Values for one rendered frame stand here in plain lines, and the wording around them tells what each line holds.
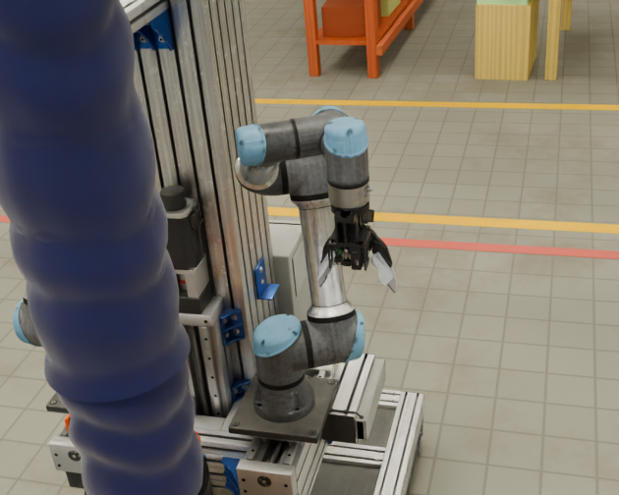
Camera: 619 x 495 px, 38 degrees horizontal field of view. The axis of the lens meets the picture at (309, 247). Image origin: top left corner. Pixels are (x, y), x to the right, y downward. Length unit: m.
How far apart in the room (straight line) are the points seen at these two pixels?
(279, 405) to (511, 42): 5.36
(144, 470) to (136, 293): 0.34
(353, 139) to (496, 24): 5.66
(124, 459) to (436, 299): 3.11
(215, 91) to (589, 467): 2.20
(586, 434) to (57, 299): 2.72
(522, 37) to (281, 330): 5.33
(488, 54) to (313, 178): 5.31
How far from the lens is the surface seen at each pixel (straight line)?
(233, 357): 2.38
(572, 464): 3.61
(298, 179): 2.01
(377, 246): 1.68
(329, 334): 2.10
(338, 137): 1.54
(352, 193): 1.59
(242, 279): 2.23
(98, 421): 1.48
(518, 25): 7.15
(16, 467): 3.90
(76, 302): 1.34
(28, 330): 2.38
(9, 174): 1.27
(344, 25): 7.51
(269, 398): 2.17
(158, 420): 1.49
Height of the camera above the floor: 2.46
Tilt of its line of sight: 30 degrees down
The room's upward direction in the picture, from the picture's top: 5 degrees counter-clockwise
